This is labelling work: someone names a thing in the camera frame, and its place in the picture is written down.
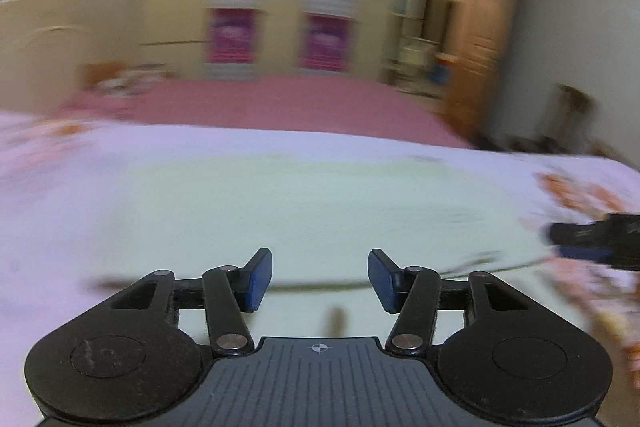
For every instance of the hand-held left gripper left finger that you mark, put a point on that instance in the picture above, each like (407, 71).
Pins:
(259, 282)

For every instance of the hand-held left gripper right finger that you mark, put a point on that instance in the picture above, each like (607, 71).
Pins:
(381, 279)

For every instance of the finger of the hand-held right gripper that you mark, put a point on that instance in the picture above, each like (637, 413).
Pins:
(572, 234)
(585, 254)

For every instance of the white knit garment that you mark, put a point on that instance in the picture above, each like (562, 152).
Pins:
(300, 207)

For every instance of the wooden chair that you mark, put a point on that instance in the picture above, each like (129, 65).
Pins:
(567, 112)

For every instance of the pink bed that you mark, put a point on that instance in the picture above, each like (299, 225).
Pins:
(300, 107)

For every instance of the blue plastic stool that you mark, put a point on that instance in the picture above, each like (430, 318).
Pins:
(442, 69)

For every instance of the wooden door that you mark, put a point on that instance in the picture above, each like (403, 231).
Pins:
(475, 47)

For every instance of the floral printed bedsheet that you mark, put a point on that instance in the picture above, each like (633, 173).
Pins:
(50, 232)

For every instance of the orange pillow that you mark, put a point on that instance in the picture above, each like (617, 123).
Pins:
(97, 74)

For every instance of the open shelf unit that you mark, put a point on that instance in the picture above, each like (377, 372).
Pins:
(412, 7)

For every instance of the cream headboard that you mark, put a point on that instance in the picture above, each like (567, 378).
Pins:
(40, 47)

